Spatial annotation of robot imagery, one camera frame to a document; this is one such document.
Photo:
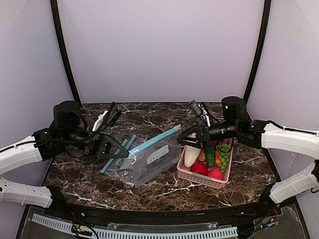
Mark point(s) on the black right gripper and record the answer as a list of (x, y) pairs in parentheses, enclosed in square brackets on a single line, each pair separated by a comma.
[(205, 135)]

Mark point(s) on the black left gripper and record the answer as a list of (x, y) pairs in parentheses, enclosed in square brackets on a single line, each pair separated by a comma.
[(92, 146)]

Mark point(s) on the clear zip bag blue zipper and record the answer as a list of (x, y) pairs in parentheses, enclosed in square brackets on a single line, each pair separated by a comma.
[(146, 159)]

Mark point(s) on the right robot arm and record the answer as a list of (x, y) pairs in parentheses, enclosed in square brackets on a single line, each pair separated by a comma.
[(261, 134)]

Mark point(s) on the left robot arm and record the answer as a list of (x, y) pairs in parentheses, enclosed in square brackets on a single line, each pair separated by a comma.
[(68, 128)]

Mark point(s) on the white radish toy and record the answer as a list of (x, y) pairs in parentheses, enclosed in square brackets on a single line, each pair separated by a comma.
[(190, 155)]

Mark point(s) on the green leaf sprig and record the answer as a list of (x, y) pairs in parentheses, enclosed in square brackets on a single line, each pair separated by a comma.
[(192, 120)]

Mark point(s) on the green cucumber toy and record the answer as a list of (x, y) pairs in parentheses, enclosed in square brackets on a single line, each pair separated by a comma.
[(210, 156)]

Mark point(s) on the brown potato toy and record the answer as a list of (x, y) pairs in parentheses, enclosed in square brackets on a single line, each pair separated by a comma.
[(202, 156)]

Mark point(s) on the red apple toy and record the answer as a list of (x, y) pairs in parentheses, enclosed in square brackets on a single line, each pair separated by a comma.
[(199, 168)]

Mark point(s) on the orange carrot toy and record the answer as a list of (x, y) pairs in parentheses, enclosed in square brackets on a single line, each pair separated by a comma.
[(217, 159)]

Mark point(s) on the green grapes toy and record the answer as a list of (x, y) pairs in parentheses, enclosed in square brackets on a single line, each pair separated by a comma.
[(225, 153)]

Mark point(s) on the pink plastic basket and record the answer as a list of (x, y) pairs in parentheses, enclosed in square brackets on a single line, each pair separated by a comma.
[(185, 173)]

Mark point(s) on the pink red fruit toy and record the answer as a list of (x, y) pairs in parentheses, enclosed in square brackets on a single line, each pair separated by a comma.
[(215, 173)]

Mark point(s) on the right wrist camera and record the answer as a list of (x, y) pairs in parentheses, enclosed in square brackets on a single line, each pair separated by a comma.
[(200, 112)]

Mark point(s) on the white slotted cable duct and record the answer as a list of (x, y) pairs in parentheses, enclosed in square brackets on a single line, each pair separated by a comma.
[(122, 231)]

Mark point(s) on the black front rail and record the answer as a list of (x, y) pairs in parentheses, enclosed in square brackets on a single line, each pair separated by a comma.
[(238, 215)]

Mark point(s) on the black frame post right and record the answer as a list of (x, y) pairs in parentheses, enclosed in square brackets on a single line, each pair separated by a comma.
[(259, 49)]

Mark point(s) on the black frame post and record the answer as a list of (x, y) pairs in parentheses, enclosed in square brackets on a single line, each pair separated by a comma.
[(259, 49), (63, 51)]

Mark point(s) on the black frame post left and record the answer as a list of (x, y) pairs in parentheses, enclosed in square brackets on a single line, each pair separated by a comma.
[(63, 51)]

